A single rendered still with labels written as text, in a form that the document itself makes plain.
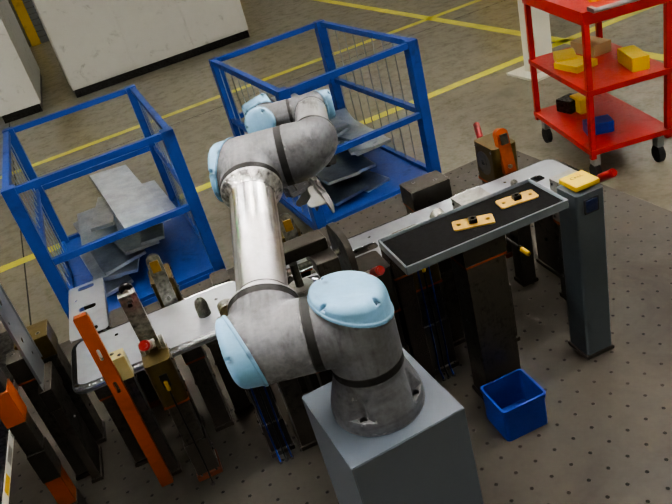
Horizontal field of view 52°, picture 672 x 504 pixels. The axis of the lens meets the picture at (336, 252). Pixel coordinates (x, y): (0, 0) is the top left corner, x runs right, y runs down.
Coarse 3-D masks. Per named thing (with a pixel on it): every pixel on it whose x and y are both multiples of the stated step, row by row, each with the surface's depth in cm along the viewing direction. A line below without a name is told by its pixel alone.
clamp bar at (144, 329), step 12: (120, 288) 143; (132, 288) 141; (120, 300) 139; (132, 300) 140; (132, 312) 142; (144, 312) 143; (132, 324) 144; (144, 324) 145; (144, 336) 146; (156, 336) 148
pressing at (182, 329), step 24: (528, 168) 191; (552, 168) 188; (576, 168) 185; (408, 216) 184; (360, 240) 179; (288, 264) 178; (216, 288) 176; (168, 312) 172; (192, 312) 169; (216, 312) 166; (120, 336) 168; (168, 336) 163; (192, 336) 160; (216, 336) 159; (72, 360) 164; (72, 384) 156; (96, 384) 153
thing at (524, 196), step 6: (522, 192) 147; (528, 192) 146; (534, 192) 145; (504, 198) 146; (510, 198) 146; (516, 198) 144; (522, 198) 144; (528, 198) 144; (534, 198) 144; (498, 204) 145; (504, 204) 144; (510, 204) 144; (516, 204) 143
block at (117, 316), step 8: (112, 312) 183; (120, 312) 182; (112, 320) 179; (120, 320) 178; (128, 320) 177; (136, 376) 186; (144, 376) 186; (144, 384) 187; (144, 392) 188; (152, 392) 188; (152, 400) 190
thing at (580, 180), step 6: (570, 174) 149; (576, 174) 148; (582, 174) 148; (588, 174) 147; (564, 180) 147; (570, 180) 147; (576, 180) 146; (582, 180) 146; (588, 180) 145; (594, 180) 145; (570, 186) 145; (576, 186) 144; (582, 186) 144; (588, 186) 145
